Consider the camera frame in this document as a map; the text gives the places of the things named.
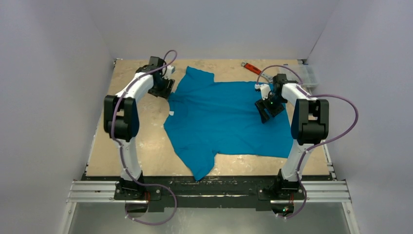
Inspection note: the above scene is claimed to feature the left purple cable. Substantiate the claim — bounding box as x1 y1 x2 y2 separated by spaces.
110 49 179 227

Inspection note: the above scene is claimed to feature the clear plastic organizer box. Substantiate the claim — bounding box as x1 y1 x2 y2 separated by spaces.
278 64 319 88

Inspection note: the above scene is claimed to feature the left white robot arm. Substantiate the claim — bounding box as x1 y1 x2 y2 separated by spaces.
104 57 175 199

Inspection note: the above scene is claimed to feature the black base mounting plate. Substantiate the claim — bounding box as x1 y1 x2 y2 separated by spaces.
81 175 337 215

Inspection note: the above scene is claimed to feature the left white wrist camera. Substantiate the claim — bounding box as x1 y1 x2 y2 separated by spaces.
164 65 175 79

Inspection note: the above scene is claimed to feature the blue t-shirt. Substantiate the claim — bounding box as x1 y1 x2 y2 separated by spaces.
164 67 293 181

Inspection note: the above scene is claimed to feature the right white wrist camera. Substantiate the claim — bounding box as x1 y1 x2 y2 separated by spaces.
254 83 272 100

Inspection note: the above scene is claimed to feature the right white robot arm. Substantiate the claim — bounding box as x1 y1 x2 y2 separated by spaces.
254 74 329 198

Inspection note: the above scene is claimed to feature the red handled adjustable wrench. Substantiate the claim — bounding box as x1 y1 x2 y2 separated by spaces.
241 61 272 82

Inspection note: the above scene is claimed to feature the aluminium rail frame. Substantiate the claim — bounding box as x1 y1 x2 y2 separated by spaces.
67 181 351 204

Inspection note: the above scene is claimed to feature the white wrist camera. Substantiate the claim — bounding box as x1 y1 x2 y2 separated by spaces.
164 65 175 79
254 83 272 100

